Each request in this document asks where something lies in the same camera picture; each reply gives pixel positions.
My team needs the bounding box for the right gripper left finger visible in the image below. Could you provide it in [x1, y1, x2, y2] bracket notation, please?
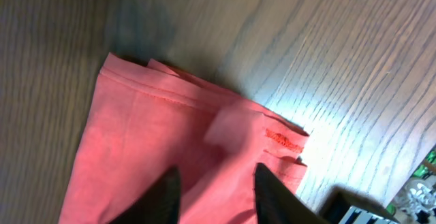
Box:
[110, 167, 181, 224]

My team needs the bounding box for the red t-shirt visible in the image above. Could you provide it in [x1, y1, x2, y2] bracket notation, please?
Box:
[59, 54, 309, 223]

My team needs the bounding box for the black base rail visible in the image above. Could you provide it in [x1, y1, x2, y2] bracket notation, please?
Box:
[319, 187, 399, 224]

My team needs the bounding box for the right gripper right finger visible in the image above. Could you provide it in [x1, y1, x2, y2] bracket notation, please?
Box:
[254, 163, 328, 224]

